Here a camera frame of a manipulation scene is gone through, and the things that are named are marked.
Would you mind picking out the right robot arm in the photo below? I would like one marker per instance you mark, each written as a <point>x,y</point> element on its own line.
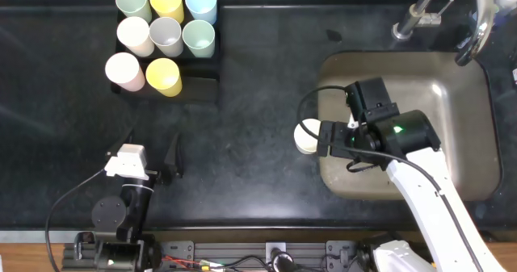
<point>428,191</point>

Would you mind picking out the pale green cup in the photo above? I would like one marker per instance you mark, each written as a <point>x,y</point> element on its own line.
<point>198,38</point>
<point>132,1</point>

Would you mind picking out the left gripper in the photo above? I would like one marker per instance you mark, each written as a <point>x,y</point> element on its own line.
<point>157,176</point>

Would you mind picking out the black tray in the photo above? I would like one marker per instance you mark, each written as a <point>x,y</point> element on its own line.
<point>200,86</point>

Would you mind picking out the steel sink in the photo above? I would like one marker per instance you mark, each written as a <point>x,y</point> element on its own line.
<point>464,102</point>

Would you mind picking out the pink cup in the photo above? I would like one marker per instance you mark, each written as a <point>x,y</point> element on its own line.
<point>124,70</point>

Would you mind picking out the blue cup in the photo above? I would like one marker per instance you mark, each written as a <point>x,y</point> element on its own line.
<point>200,3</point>

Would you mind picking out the white cup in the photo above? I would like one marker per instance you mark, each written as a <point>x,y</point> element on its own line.
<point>134,34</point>
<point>305,143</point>

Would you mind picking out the steel tap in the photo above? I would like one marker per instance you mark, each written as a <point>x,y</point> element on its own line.
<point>418,5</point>

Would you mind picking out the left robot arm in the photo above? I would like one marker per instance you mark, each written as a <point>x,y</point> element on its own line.
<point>109,215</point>

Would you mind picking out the grey cup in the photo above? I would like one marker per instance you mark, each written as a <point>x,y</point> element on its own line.
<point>165,36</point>

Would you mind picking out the mounting rail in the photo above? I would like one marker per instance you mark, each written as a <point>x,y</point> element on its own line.
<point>242,252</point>

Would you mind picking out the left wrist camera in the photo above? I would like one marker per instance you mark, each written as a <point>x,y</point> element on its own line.
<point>127,161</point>

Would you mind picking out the yellow cup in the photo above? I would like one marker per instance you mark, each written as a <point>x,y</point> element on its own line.
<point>163,76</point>
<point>166,3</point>

